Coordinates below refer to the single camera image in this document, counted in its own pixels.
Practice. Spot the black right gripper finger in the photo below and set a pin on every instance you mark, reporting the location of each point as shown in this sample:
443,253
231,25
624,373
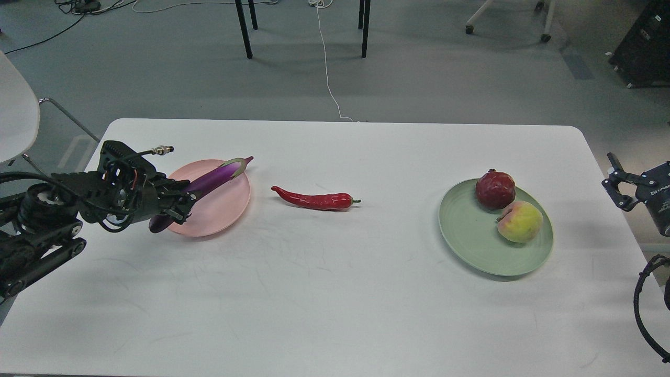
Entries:
616,176

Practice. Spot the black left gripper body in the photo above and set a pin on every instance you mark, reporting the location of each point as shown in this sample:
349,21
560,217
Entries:
124,189

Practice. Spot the green plate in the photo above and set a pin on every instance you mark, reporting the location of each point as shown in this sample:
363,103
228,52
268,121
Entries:
471,233

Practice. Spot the red chili pepper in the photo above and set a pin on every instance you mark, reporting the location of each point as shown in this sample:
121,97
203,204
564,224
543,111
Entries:
327,203

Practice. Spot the black cabinet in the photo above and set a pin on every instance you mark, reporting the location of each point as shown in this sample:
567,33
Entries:
642,57

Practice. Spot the white chair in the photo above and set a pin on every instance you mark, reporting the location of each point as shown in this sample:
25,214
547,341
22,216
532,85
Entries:
20,115

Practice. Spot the purple eggplant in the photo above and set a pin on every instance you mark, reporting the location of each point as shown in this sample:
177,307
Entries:
212,180

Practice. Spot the black table legs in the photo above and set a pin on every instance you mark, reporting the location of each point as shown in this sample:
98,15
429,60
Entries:
364,10

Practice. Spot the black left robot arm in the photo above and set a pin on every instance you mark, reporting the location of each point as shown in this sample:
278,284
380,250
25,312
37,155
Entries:
46,222

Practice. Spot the yellow green peach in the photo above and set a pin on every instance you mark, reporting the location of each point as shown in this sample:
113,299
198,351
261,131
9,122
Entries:
520,222

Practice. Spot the white rolling chair base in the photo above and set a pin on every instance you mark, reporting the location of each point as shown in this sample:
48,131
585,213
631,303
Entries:
537,17

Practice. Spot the pink plate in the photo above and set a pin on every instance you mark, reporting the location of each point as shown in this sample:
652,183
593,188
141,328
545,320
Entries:
214,207

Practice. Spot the red pomegranate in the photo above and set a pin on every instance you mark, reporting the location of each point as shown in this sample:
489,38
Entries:
495,190

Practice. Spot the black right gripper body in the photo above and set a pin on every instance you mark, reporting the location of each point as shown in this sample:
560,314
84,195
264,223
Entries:
654,194

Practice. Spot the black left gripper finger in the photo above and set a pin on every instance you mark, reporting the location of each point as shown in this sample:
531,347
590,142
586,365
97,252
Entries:
170,191
177,214

